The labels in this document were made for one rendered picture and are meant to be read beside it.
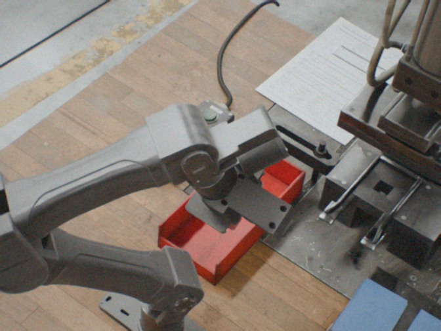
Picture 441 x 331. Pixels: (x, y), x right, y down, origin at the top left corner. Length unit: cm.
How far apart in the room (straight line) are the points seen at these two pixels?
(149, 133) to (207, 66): 73
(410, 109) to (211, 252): 39
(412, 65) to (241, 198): 31
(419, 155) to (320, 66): 50
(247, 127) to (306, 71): 71
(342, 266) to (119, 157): 56
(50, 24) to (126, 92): 156
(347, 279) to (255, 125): 47
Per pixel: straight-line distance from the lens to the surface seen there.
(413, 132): 128
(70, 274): 112
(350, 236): 149
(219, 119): 159
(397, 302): 141
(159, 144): 99
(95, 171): 100
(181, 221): 145
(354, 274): 145
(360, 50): 182
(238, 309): 138
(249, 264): 143
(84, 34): 316
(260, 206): 109
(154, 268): 119
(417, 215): 144
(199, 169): 101
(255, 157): 105
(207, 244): 144
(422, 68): 123
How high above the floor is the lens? 207
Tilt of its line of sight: 49 degrees down
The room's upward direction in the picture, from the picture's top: 7 degrees clockwise
